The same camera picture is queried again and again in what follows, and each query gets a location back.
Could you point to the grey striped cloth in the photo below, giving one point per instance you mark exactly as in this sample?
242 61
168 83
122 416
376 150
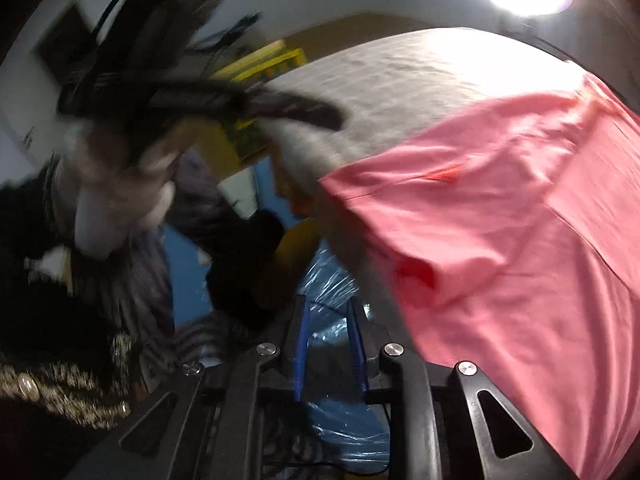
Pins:
150 280

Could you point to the pink shirt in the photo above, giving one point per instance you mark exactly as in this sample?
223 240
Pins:
500 235

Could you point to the person's left hand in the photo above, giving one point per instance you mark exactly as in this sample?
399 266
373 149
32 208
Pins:
120 190

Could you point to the dark cloth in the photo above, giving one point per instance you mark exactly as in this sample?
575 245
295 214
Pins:
245 270

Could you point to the black embroidered garment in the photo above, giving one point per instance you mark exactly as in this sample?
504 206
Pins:
50 335

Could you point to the blue plastic bag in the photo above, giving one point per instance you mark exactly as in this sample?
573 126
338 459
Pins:
327 305

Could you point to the dark wall picture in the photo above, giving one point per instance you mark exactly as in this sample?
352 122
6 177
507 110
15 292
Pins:
65 42

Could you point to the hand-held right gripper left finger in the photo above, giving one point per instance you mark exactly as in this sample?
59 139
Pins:
298 360

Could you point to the yellow crate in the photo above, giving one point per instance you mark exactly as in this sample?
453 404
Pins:
286 60

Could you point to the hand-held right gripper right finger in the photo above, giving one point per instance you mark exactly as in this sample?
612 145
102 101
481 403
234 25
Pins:
360 350

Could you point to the beige plaid blanket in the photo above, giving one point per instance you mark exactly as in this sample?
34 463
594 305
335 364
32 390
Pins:
400 85

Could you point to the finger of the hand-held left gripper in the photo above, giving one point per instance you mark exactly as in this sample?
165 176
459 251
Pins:
280 102

